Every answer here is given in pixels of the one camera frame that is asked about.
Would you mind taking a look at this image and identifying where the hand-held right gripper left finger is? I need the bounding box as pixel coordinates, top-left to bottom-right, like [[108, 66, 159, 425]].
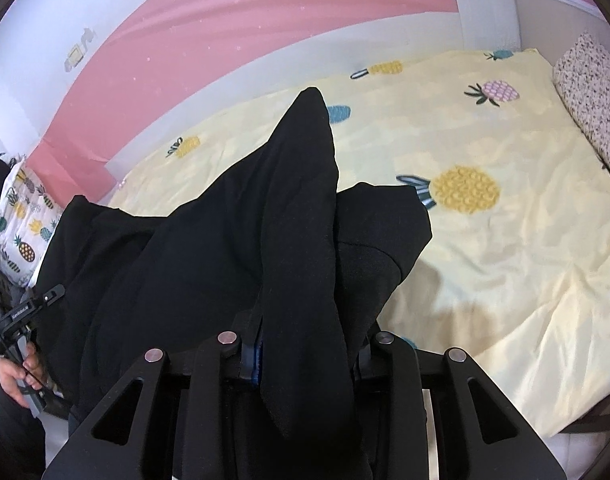
[[42, 331, 262, 480]]

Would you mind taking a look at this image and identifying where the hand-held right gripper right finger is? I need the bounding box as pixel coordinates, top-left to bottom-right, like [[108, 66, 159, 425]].
[[354, 331, 568, 480]]

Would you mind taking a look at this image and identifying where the black garment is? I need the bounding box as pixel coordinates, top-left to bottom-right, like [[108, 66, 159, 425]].
[[35, 86, 433, 480]]

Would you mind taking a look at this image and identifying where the person's left forearm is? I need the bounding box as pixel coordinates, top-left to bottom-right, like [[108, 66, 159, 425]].
[[0, 385, 50, 480]]

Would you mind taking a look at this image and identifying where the person's left hand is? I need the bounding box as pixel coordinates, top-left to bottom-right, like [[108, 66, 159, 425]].
[[0, 342, 46, 407]]

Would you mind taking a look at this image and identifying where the white pineapple print pillow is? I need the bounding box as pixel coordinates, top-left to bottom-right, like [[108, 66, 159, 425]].
[[0, 160, 66, 288]]

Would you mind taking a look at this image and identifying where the yellow pineapple print bedsheet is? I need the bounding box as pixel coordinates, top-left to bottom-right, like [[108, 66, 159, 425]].
[[107, 47, 610, 436]]

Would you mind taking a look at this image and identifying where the speckled beige pillow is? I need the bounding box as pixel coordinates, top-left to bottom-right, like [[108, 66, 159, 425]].
[[552, 30, 610, 191]]

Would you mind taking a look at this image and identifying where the pale bed headboard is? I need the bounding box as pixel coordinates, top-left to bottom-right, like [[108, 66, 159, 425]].
[[514, 0, 610, 63]]

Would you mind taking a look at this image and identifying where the wall socket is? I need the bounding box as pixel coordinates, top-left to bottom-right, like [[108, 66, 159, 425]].
[[64, 27, 98, 73]]

